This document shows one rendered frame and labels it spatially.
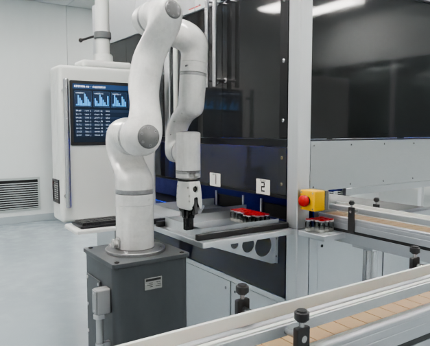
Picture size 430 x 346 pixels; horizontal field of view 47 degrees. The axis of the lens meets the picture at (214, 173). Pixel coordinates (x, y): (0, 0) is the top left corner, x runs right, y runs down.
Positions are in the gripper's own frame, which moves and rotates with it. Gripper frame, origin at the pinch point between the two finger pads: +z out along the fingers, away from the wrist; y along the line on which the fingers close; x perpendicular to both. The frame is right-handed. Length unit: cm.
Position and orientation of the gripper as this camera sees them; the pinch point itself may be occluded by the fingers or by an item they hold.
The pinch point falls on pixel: (188, 224)
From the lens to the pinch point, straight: 168.7
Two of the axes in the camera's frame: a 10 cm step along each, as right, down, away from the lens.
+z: 0.0, 10.0, 0.9
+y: -5.6, -0.7, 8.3
